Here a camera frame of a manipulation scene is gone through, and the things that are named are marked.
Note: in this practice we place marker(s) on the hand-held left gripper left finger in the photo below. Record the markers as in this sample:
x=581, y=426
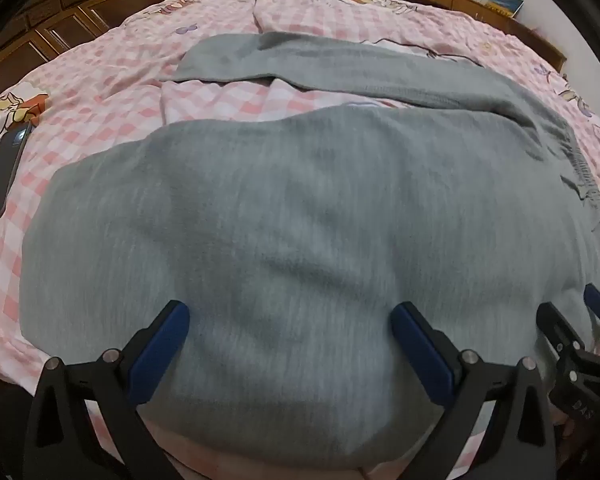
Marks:
x=162, y=345

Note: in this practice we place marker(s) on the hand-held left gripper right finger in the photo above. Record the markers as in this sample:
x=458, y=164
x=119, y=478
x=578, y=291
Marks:
x=420, y=345

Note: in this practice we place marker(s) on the dark wooden wardrobe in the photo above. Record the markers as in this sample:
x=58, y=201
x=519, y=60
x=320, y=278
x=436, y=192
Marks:
x=55, y=25

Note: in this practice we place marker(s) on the black smartphone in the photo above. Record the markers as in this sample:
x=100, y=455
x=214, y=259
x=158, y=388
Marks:
x=5, y=170

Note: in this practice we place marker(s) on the pink checked printed blanket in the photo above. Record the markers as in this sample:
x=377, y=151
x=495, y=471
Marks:
x=105, y=90

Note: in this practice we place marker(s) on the blue book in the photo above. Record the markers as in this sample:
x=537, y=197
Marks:
x=504, y=4

